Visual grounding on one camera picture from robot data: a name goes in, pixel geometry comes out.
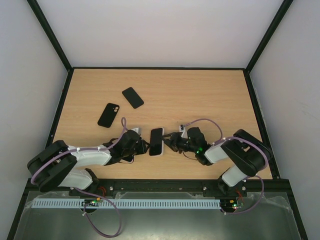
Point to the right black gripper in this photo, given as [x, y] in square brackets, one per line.
[175, 142]

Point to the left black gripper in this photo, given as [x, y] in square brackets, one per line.
[142, 146]

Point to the beige phone case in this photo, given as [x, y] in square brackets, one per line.
[162, 141]

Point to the pink phone case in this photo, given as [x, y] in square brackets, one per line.
[122, 161]

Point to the black smartphone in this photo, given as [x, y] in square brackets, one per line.
[128, 159]

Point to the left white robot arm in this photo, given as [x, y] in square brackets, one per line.
[62, 165]

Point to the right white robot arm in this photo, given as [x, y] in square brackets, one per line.
[248, 154]

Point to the black phone face down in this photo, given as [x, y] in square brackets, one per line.
[132, 97]

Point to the black phone case with cutout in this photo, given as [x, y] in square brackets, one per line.
[108, 115]

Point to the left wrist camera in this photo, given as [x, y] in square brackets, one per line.
[137, 130]

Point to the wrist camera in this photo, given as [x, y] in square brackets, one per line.
[183, 131]
[137, 130]

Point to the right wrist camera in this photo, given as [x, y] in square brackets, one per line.
[183, 131]

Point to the white slotted cable duct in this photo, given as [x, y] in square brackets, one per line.
[73, 203]

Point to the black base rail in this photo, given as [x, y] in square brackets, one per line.
[207, 187]

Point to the black metal frame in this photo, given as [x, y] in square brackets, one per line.
[284, 7]

